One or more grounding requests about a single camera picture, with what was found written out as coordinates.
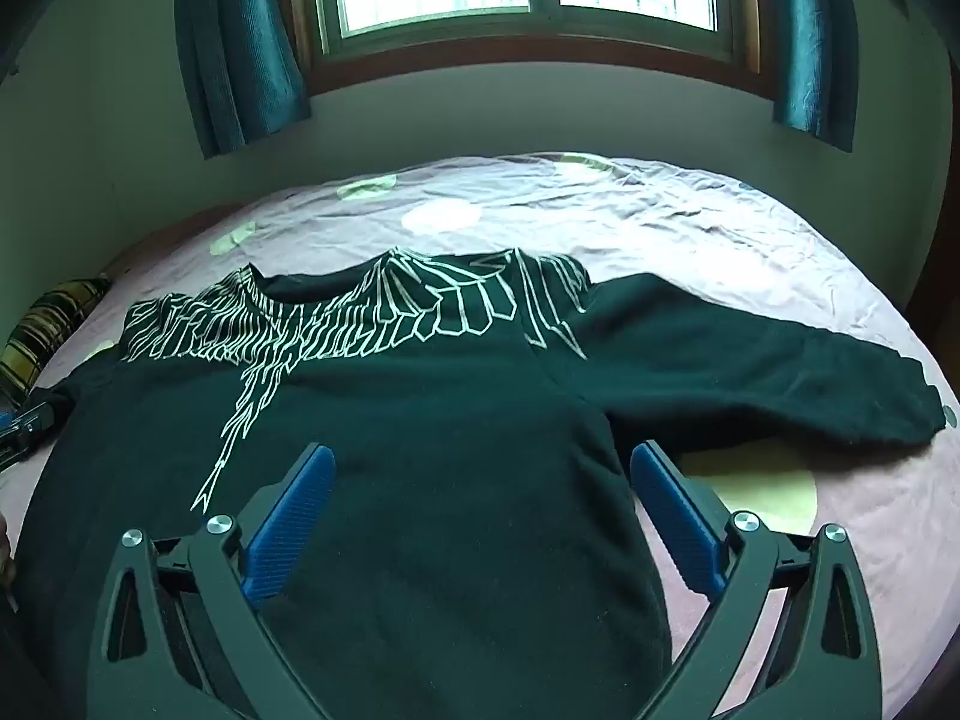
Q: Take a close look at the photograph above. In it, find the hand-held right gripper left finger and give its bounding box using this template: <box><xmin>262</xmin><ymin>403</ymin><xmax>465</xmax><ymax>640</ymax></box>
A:
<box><xmin>86</xmin><ymin>442</ymin><xmax>361</xmax><ymax>720</ymax></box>

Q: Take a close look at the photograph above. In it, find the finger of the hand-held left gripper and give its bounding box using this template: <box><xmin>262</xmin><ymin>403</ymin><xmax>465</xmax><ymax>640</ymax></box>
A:
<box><xmin>0</xmin><ymin>401</ymin><xmax>59</xmax><ymax>470</ymax></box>

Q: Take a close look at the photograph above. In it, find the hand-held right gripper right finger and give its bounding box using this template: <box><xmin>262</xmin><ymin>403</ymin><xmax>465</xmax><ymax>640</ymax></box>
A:
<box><xmin>628</xmin><ymin>439</ymin><xmax>884</xmax><ymax>720</ymax></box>

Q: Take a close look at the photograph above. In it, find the black sweater with white print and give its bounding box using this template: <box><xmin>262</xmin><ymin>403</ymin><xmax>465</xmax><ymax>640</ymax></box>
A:
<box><xmin>15</xmin><ymin>246</ymin><xmax>947</xmax><ymax>720</ymax></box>

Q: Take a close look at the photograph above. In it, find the plaid pillow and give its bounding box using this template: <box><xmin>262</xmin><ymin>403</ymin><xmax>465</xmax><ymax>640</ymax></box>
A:
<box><xmin>0</xmin><ymin>277</ymin><xmax>113</xmax><ymax>410</ymax></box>

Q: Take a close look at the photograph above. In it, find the pink dotted bed sheet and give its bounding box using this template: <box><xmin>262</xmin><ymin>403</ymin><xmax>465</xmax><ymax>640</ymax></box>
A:
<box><xmin>0</xmin><ymin>151</ymin><xmax>960</xmax><ymax>720</ymax></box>

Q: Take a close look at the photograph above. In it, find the teal curtain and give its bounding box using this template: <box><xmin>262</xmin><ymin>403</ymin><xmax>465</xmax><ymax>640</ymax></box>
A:
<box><xmin>772</xmin><ymin>0</ymin><xmax>860</xmax><ymax>153</ymax></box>
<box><xmin>174</xmin><ymin>0</ymin><xmax>312</xmax><ymax>160</ymax></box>

